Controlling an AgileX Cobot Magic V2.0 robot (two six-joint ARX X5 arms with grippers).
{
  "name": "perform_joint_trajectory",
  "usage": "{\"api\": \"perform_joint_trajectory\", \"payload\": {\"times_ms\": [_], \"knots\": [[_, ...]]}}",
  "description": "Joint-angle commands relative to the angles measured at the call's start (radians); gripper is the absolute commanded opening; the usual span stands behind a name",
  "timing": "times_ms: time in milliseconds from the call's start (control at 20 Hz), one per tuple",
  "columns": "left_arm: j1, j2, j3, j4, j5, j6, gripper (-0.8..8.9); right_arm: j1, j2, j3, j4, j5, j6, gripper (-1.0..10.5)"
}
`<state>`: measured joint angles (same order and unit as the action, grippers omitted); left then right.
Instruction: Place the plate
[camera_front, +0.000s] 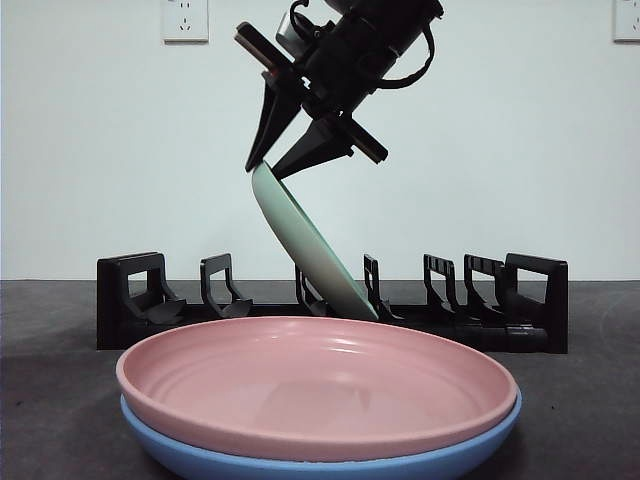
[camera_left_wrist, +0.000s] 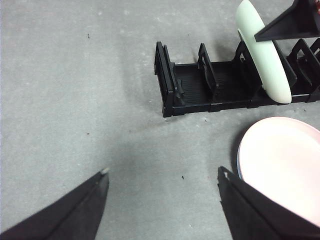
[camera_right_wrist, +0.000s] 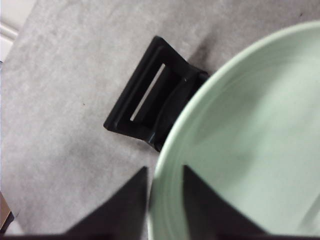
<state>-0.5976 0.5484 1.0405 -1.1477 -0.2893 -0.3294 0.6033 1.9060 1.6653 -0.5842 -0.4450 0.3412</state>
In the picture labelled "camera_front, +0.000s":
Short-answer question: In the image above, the black plastic dish rack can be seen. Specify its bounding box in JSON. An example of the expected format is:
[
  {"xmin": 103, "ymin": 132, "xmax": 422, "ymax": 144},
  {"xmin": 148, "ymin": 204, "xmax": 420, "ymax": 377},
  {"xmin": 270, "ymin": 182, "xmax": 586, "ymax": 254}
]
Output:
[{"xmin": 95, "ymin": 251, "xmax": 570, "ymax": 355}]

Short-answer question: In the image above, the white wall socket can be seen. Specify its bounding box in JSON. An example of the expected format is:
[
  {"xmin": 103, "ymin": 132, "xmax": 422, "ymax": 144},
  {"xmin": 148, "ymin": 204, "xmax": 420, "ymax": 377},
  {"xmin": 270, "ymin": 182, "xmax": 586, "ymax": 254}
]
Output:
[
  {"xmin": 162, "ymin": 0, "xmax": 210, "ymax": 44},
  {"xmin": 613, "ymin": 0, "xmax": 640, "ymax": 43}
]

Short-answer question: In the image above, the green plate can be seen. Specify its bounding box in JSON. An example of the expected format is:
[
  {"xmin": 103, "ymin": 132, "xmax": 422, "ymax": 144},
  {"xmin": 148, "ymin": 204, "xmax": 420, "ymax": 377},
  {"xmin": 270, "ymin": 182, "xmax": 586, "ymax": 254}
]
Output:
[{"xmin": 251, "ymin": 160, "xmax": 380, "ymax": 321}]

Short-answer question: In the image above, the blue plate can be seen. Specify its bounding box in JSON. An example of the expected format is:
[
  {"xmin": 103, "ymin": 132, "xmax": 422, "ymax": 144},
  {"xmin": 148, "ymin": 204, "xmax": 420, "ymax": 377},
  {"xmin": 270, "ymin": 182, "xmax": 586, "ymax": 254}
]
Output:
[{"xmin": 119, "ymin": 389, "xmax": 524, "ymax": 480}]

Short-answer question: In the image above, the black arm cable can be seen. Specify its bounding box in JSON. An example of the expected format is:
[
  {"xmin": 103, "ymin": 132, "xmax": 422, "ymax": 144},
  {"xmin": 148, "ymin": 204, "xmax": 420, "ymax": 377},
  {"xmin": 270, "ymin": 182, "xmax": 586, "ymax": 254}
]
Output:
[{"xmin": 378, "ymin": 22, "xmax": 436, "ymax": 95}]

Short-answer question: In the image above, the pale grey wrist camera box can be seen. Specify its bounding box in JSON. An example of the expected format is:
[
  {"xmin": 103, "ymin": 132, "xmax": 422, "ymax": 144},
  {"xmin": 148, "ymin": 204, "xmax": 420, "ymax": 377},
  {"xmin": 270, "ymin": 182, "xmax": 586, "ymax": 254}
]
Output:
[{"xmin": 276, "ymin": 10, "xmax": 307, "ymax": 54}]

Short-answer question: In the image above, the pink plate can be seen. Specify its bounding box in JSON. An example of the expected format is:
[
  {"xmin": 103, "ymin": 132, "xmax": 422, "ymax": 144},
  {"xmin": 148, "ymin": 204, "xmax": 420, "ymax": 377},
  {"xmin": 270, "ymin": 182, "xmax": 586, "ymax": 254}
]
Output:
[{"xmin": 115, "ymin": 315, "xmax": 519, "ymax": 464}]

